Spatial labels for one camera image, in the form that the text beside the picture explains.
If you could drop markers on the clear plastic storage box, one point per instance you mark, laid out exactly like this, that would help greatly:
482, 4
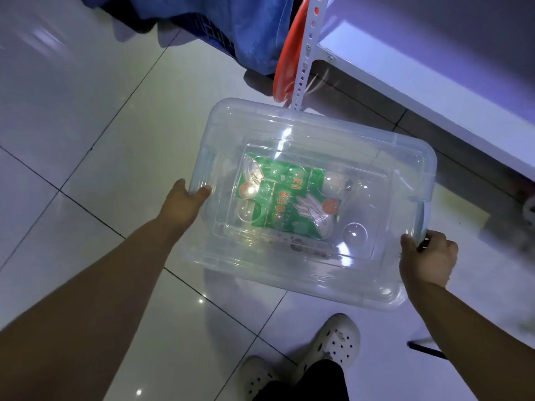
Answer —
301, 271

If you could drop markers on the person's right thumb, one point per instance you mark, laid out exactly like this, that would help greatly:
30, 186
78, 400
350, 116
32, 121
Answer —
408, 244

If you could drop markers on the person's right hand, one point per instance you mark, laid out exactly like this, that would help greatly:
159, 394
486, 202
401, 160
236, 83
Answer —
428, 263

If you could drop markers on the red plastic stool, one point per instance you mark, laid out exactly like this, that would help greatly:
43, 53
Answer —
288, 54

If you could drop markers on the white shelf board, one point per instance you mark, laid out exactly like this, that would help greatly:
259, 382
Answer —
439, 95

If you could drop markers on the green printed package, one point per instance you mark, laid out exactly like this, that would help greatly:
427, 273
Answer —
288, 200

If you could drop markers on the person's left hand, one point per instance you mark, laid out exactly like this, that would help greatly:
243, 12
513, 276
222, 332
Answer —
179, 208

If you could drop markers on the thin black rod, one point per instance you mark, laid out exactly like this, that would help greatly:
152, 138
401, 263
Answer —
426, 349

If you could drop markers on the white perforated metal post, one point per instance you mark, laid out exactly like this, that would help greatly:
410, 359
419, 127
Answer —
307, 50

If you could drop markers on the white clog shoe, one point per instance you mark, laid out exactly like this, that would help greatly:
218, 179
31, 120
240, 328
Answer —
255, 377
336, 342

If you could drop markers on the person's left thumb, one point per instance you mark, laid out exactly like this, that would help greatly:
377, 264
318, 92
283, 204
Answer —
200, 194

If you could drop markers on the blue cloth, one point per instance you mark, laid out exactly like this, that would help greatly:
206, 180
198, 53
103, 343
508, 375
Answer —
246, 24

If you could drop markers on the person's left forearm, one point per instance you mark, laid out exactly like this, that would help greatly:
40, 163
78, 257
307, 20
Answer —
83, 313

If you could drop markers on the black trousers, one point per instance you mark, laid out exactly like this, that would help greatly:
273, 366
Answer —
313, 384

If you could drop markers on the person's right forearm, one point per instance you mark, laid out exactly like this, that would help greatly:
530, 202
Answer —
468, 342

